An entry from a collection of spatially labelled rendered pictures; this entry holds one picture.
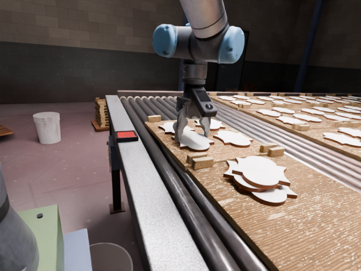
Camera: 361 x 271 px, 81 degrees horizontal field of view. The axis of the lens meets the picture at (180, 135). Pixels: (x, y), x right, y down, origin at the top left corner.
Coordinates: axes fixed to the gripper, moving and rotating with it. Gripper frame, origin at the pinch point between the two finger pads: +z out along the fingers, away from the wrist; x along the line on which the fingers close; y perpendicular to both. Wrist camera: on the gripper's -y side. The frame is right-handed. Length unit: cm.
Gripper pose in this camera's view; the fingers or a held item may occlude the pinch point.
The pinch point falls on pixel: (192, 140)
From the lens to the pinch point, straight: 71.5
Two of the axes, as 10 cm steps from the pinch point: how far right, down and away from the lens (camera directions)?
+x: -9.1, 1.0, -4.0
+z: -0.5, 9.4, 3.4
